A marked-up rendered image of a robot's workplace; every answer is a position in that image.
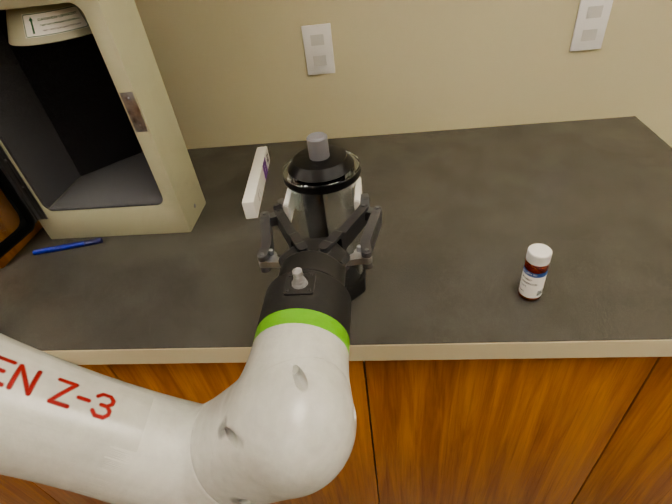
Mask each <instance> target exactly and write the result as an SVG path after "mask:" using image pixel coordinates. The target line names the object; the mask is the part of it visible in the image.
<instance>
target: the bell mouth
mask: <svg viewBox="0 0 672 504"><path fill-rule="evenodd" d="M6 21H7V32H8V43H9V44H10V45H13V46H34V45H42V44H49V43H55V42H60V41H65V40H70V39H74V38H78V37H82V36H86V35H89V34H93V33H92V31H91V29H90V26H89V24H88V22H87V19H86V17H85V15H84V13H83V12H82V10H81V9H80V8H79V7H78V6H76V5H75V4H72V3H59V4H50V5H42V6H33V7H25V8H17V9H8V10H6Z"/></svg>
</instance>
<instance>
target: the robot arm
mask: <svg viewBox="0 0 672 504"><path fill-rule="evenodd" d="M273 209H274V212H272V213H269V212H268V211H263V212H261V213H260V223H261V245H262V246H261V248H260V250H259V252H258V254H257V258H258V261H259V265H260V269H261V272H263V273H267V272H269V271H270V270H271V268H280V271H279V276H278V277H277V278H276V279H275V280H273V281H272V282H271V284H270V285H269V287H268V289H267V291H266V295H265V299H264V303H263V306H262V310H261V314H260V318H259V322H258V326H257V329H256V333H255V337H254V341H253V345H252V348H251V352H250V355H249V357H248V360H247V362H246V365H245V367H244V369H243V371H242V373H241V375H240V377H239V379H238V380H237V381H236V382H234V383H233V384H232V385H231V386H229V387H228V388H227V389H226V390H224V391H223V392H222V393H220V394H219V395H217V396H216V397H215V398H213V399H211V400H210V401H208V402H206V403H204V404H202V403H198V402H194V401H190V400H185V399H182V398H178V397H174V396H170V395H167V394H163V393H160V392H156V391H153V390H150V389H146V388H143V387H140V386H137V385H133V384H130V383H127V382H124V381H121V380H118V379H115V378H112V377H109V376H106V375H103V374H101V373H98V372H95V371H92V370H89V369H87V368H84V367H81V366H79V365H76V364H73V363H71V362H68V361H66V360H63V359H60V358H58V357H55V356H53V355H51V354H48V353H46V352H43V351H41V350H38V349H36V348H33V347H31V346H29V345H26V344H24V343H22V342H19V341H17V340H15V339H12V338H10V337H8V336H6V335H3V334H1V333H0V475H5V476H9V477H14V478H18V479H23V480H27V481H31V482H35V483H39V484H43V485H47V486H51V487H55V488H59V489H63V490H66V491H70V492H74V493H77V494H81V495H84V496H88V497H91V498H94V499H98V500H101V501H104V502H107V503H110V504H270V503H274V502H279V501H283V500H289V499H295V498H300V497H304V496H307V495H310V494H313V493H315V492H317V491H319V490H320V489H322V488H323V487H325V486H326V485H328V484H329V483H330V482H331V481H332V480H333V479H334V478H335V477H336V476H337V475H338V474H339V473H340V471H341V470H342V469H343V467H344V466H345V464H346V462H347V461H348V459H349V457H350V454H351V452H352V449H353V446H354V442H355V437H356V428H357V418H356V411H355V407H354V403H353V397H352V392H351V386H350V377H349V347H350V326H351V306H352V303H351V297H350V294H349V292H348V290H347V289H346V288H345V275H346V272H347V271H348V270H349V268H350V266H353V265H363V268H364V269H371V268H372V267H373V261H372V252H373V249H374V246H375V244H376V241H377V238H378V235H379V232H380V229H381V226H382V223H383V222H382V207H381V206H374V207H373V208H372V207H370V206H369V195H368V193H365V194H362V181H361V177H360V176H359V178H358V179H357V180H356V187H355V196H354V209H355V211H354V212H353V213H352V214H351V215H350V216H349V218H348V219H347V220H346V221H345V222H344V223H343V224H342V225H341V227H340V228H339V229H338V230H334V231H333V232H332V233H331V234H330V235H329V236H328V237H321V238H304V240H303V239H302V237H301V236H300V234H299V233H298V231H296V230H295V228H294V227H293V225H292V218H293V214H294V209H295V205H294V200H293V195H292V190H290V189H289V188H287V192H286V196H285V198H280V199H279V200H278V203H276V204H274V205H273ZM276 225H277V226H278V228H279V229H280V231H281V233H282V235H283V237H284V238H285V240H286V242H287V244H288V245H289V247H290V248H289V249H288V250H287V251H286V252H284V253H283V254H282V255H281V256H280V257H278V256H277V252H275V251H274V240H273V228H272V226H276ZM365 226H366V227H365ZM364 227H365V229H364V232H363V234H362V237H361V240H360V245H357V246H356V249H355V250H354V253H352V254H350V255H349V254H348V252H346V249H347V247H348V246H349V245H350V244H351V243H352V241H353V240H354V239H355V238H356V237H357V235H358V234H359V233H360V232H361V231H362V229H363V228H364Z"/></svg>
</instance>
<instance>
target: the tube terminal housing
mask: <svg viewBox="0 0 672 504"><path fill-rule="evenodd" d="M59 3H72V4H75V5H76V6H78V7H79V8H80V9H81V10H82V12H83V13H84V15H85V17H86V19H87V22H88V24H89V26H90V29H91V31H92V33H93V36H94V38H95V40H96V43H97V45H98V47H99V50H100V52H101V54H102V57H103V59H104V61H105V64H106V66H107V68H108V71H109V73H110V75H111V78H112V80H113V82H114V85H115V87H116V89H117V92H118V94H119V97H120V99H121V101H122V104H123V106H124V108H125V111H126V113H127V115H128V118H129V120H130V122H131V125H132V127H133V129H134V132H135V134H136V136H137V139H138V141H139V143H140V146H141V148H142V150H143V153H144V155H145V157H146V160H147V162H148V164H149V167H150V169H151V171H152V174H153V176H154V178H155V181H156V183H157V185H158V188H159V190H160V192H161V195H162V197H163V201H162V203H161V204H160V205H152V206H135V207H118V208H101V209H84V210H67V211H50V210H49V209H47V208H45V207H44V206H43V205H42V204H41V202H40V201H39V199H38V197H37V196H36V194H35V193H34V191H33V190H32V188H31V187H30V185H29V184H28V182H27V180H26V179H25V177H24V176H23V174H22V173H21V171H20V170H19V168H18V166H17V165H16V163H15V162H14V160H13V159H12V157H11V156H10V154H9V152H8V151H7V149H6V148H5V146H4V145H3V143H2V142H1V140H0V145H1V146H2V148H3V149H4V151H5V152H6V154H7V156H8V157H9V159H10V160H11V162H12V163H13V165H14V166H15V168H16V169H17V171H18V172H19V174H20V176H21V177H22V179H23V180H24V182H25V183H26V185H27V186H28V188H29V189H30V191H31V193H32V194H33V196H34V197H35V199H36V200H37V202H38V203H39V205H40V206H41V208H42V209H43V211H44V213H45V214H46V216H47V217H48V219H41V220H39V222H40V223H41V225H42V226H43V228H44V229H45V231H46V232H47V234H48V235H49V237H50V238H51V239H66V238H86V237H106V236H125V235H145V234H165V233H185V232H191V231H192V229H193V227H194V225H195V223H196V222H197V220H198V218H199V216H200V214H201V212H202V210H203V208H204V206H205V204H206V201H205V198H204V195H203V193H202V190H201V187H200V184H199V181H198V179H197V176H196V173H195V170H194V167H193V165H192V162H191V159H190V156H189V153H188V150H187V148H186V145H185V142H184V139H183V136H182V134H181V131H180V128H179V125H178V122H177V119H176V117H175V114H174V111H173V108H172V105H171V103H170V100H169V97H168V94H167V91H166V88H165V86H164V83H163V80H162V77H161V74H160V72H159V69H158V66H157V63H156V60H155V58H154V55H153V52H152V49H151V46H150V43H149V41H148V38H147V35H146V32H145V29H144V27H143V24H142V21H141V18H140V15H139V12H138V10H137V7H136V4H135V1H134V0H0V10H8V9H17V8H25V7H33V6H42V5H50V4H59ZM123 92H132V93H133V95H134V98H135V100H136V103H137V105H138V107H139V110H140V112H141V115H142V117H143V120H144V122H145V125H146V127H147V130H148V132H136V131H135V128H134V126H133V123H132V121H131V119H130V116H129V114H128V112H127V109H126V107H125V105H124V102H123V100H122V98H121V95H120V93H123Z"/></svg>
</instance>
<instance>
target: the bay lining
mask: <svg viewBox="0 0 672 504"><path fill-rule="evenodd" d="M0 140H1V142H2V143H3V145H4V146H5V148H6V149H7V151H8V152H9V154H10V156H11V157H12V159H13V160H14V162H15V163H16V165H17V166H18V168H19V170H20V171H21V173H22V174H23V176H24V177H25V179H26V180H27V182H28V184H29V185H30V187H31V188H32V190H33V191H34V193H35V194H36V196H37V197H38V199H39V201H40V202H41V204H42V205H43V206H44V207H45V208H47V209H49V208H50V207H51V206H52V205H53V204H54V203H55V202H56V201H57V200H58V199H59V198H60V197H61V196H62V195H63V194H64V193H65V192H66V191H67V190H68V189H69V188H70V187H71V186H72V185H73V184H74V183H75V182H76V181H77V180H78V179H79V178H80V177H81V176H83V175H86V174H88V173H91V172H93V171H96V170H98V169H101V168H103V167H106V166H108V165H111V164H113V163H116V162H118V161H121V160H123V159H126V158H128V157H131V156H133V155H136V154H138V153H141V152H143V150H142V148H141V146H140V143H139V141H138V139H137V136H136V134H135V132H134V129H133V127H132V125H131V122H130V120H129V118H128V115H127V113H126V111H125V108H124V106H123V104H122V101H121V99H120V97H119V94H118V92H117V89H116V87H115V85H114V82H113V80H112V78H111V75H110V73H109V71H108V68H107V66H106V64H105V61H104V59H103V57H102V54H101V52H100V50H99V47H98V45H97V43H96V40H95V38H94V36H93V34H89V35H86V36H82V37H78V38H74V39H70V40H65V41H60V42H55V43H49V44H42V45H34V46H13V45H10V44H9V43H8V32H7V21H6V10H0Z"/></svg>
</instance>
